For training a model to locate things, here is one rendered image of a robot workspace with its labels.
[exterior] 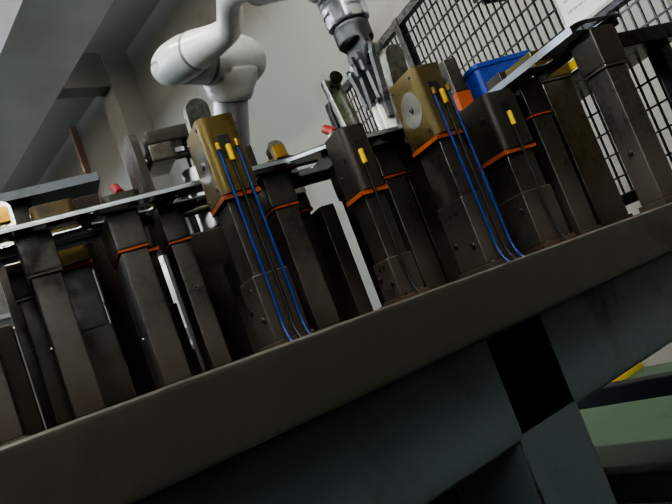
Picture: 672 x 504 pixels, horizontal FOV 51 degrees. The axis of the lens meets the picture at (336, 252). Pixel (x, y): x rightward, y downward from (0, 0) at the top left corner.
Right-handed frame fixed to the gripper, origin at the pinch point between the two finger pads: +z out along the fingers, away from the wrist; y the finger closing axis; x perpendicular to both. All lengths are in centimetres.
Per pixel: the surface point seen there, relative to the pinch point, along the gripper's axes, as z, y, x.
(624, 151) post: 24.9, 37.1, 13.4
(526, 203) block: 26.3, 22.9, 4.5
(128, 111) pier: -229, -522, 68
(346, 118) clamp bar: -7.0, -14.7, 0.0
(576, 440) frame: 49, 70, -39
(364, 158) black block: 11.7, 21.4, -19.9
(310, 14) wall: -173, -286, 156
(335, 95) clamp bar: -12.9, -15.6, 0.0
